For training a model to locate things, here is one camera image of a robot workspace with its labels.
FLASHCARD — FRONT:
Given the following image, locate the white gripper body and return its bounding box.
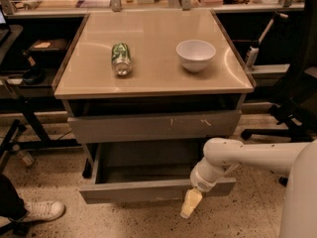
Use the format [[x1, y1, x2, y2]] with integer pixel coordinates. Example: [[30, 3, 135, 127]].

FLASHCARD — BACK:
[[190, 159, 226, 192]]

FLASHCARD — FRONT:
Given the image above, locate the grey top drawer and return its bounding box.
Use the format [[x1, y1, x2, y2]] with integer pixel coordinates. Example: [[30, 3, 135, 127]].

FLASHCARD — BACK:
[[68, 110, 242, 143]]

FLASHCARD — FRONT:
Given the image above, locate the white sneaker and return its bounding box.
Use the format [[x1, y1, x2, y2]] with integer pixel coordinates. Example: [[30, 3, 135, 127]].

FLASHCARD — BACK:
[[18, 201, 65, 222]]

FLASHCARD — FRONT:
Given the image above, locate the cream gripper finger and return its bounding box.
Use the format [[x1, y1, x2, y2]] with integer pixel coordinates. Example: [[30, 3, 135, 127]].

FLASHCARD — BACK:
[[180, 188, 202, 219]]

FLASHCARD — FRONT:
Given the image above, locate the green soda can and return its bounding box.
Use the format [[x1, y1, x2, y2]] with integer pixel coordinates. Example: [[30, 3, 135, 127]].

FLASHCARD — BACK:
[[111, 43, 132, 76]]

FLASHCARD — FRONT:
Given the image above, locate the grey drawer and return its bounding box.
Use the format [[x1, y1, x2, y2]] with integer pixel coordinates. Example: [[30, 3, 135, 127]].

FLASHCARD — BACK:
[[78, 139, 238, 205], [68, 110, 242, 143]]

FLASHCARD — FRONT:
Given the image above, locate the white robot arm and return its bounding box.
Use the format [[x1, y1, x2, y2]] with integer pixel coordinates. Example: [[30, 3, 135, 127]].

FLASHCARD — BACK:
[[180, 138, 317, 238]]

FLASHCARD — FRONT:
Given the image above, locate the dark trouser leg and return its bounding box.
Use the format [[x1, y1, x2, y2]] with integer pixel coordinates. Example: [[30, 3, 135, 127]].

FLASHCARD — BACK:
[[0, 174, 28, 220]]

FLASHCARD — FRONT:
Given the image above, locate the black office chair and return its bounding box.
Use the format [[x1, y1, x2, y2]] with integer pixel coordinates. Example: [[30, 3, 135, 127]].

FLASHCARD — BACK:
[[240, 0, 317, 187]]

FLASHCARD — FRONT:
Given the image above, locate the plastic water bottle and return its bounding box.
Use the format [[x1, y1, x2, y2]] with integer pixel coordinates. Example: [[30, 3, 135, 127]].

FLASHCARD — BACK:
[[13, 145, 35, 168]]

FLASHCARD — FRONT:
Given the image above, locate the white bowl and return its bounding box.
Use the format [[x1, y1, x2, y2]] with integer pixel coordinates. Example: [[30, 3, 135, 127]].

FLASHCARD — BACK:
[[176, 40, 216, 72]]

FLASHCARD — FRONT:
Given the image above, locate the grey drawer cabinet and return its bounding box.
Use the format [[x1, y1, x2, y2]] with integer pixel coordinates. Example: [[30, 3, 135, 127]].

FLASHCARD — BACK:
[[51, 9, 256, 183]]

